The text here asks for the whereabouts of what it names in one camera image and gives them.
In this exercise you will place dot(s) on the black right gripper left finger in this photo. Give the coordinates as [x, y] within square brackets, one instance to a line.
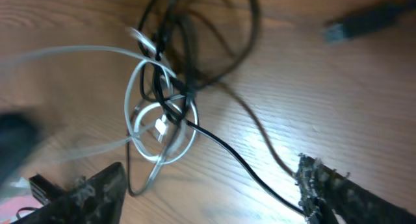
[97, 200]

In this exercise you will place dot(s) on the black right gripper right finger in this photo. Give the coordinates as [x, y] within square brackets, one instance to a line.
[326, 194]

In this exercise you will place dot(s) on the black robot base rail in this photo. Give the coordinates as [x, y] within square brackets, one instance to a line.
[48, 195]

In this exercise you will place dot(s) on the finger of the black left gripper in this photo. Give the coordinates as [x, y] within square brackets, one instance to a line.
[19, 136]

